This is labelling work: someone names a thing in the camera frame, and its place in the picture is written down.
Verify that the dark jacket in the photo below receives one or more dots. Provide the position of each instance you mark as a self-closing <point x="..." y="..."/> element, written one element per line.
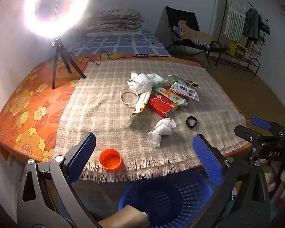
<point x="250" y="23"/>

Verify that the crumpled white tissue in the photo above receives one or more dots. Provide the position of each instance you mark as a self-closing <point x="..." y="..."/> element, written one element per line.
<point x="165" y="127"/>

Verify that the long white snack wrapper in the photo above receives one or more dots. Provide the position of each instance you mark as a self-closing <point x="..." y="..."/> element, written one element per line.
<point x="141" y="103"/>

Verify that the black folding chair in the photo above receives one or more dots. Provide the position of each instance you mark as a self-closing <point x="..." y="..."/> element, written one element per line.
<point x="180" y="14"/>

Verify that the green and white milk carton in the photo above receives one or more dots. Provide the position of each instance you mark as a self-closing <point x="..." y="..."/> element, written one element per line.
<point x="173" y="78"/>

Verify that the orange floral bed sheet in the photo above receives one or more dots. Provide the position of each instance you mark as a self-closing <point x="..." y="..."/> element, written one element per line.
<point x="30" y="104"/>

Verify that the colourful toothpaste tube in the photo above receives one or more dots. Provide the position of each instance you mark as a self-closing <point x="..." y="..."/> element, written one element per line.
<point x="171" y="96"/>

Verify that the blue checked bed sheet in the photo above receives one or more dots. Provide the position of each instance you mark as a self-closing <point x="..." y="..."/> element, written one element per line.
<point x="123" y="44"/>

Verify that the red cardboard box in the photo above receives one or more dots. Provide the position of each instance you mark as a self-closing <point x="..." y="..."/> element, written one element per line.
<point x="161" y="106"/>

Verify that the white plastic bag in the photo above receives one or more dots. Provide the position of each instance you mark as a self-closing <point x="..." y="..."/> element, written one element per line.
<point x="144" y="80"/>

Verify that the black metal clothes rack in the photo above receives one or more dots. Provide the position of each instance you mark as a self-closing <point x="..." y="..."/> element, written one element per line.
<point x="227" y="2"/>

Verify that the black inline remote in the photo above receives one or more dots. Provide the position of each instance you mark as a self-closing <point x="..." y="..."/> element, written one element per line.
<point x="141" y="55"/>

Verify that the white wet wipes packet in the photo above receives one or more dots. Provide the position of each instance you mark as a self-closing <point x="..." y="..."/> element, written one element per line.
<point x="185" y="90"/>

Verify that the striped towel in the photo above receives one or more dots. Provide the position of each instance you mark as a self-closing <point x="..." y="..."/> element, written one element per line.
<point x="235" y="16"/>

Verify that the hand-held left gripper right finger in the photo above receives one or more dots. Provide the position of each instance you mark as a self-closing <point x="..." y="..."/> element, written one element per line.
<point x="207" y="161"/>

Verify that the blue plastic basket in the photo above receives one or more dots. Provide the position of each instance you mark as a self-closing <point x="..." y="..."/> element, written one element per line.
<point x="171" y="201"/>

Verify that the beige plaid fringed blanket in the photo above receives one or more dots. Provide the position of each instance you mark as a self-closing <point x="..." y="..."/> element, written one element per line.
<point x="97" y="104"/>

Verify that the teal cloth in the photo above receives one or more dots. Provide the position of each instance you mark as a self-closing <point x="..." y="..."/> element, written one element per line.
<point x="276" y="212"/>

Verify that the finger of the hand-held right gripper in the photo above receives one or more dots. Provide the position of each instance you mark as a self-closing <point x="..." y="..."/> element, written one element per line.
<point x="260" y="122"/>
<point x="249" y="135"/>

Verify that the folded floral quilts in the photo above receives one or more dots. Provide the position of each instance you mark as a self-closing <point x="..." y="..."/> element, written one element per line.
<point x="114" y="19"/>

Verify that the yellow plastic crate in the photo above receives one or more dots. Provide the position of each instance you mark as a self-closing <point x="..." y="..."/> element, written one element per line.
<point x="238" y="49"/>

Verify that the white paper band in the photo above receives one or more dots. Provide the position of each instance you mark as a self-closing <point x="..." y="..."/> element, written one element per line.
<point x="132" y="103"/>

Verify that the tan cloth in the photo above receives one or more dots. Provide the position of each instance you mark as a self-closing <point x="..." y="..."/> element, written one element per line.
<point x="194" y="34"/>

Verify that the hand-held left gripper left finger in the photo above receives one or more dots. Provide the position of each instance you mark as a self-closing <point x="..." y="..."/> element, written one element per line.
<point x="83" y="154"/>

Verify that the orange plastic lid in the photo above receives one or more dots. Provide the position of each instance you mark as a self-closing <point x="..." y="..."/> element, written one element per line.
<point x="110" y="160"/>

